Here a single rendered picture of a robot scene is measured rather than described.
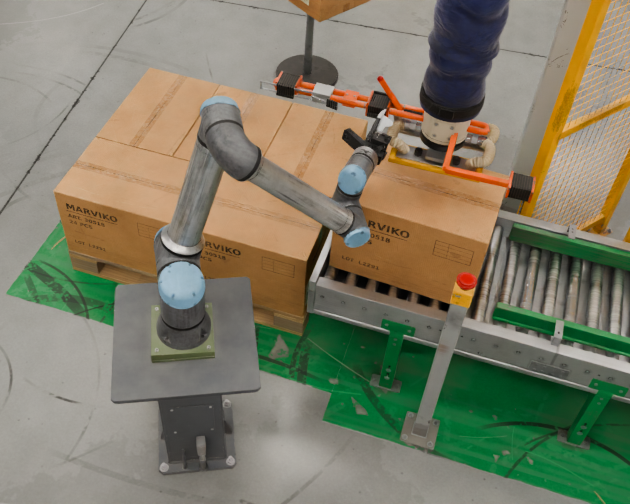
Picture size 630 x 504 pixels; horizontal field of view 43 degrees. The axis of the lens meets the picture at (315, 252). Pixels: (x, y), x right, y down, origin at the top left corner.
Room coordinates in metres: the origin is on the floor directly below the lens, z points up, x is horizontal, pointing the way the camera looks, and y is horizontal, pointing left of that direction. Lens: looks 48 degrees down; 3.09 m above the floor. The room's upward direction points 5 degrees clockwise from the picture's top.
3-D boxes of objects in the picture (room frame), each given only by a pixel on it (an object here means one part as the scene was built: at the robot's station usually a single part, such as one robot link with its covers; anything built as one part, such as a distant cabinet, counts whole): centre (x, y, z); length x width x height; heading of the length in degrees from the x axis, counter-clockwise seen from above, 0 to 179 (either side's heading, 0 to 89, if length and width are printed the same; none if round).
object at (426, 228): (2.28, -0.41, 0.75); 0.60 x 0.40 x 0.40; 73
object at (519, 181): (1.97, -0.67, 1.27); 0.09 x 0.08 x 0.05; 167
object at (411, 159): (2.20, -0.41, 1.17); 0.34 x 0.10 x 0.05; 77
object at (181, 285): (1.64, 0.43, 0.98); 0.17 x 0.15 x 0.18; 16
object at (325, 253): (2.37, -0.08, 0.58); 0.70 x 0.03 x 0.06; 166
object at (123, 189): (2.83, 0.49, 0.34); 1.20 x 1.00 x 0.40; 76
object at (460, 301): (1.75, -0.52, 0.50); 0.07 x 0.07 x 1.00; 76
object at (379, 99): (2.35, -0.19, 1.27); 0.10 x 0.08 x 0.06; 167
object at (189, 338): (1.63, 0.43, 0.84); 0.19 x 0.19 x 0.10
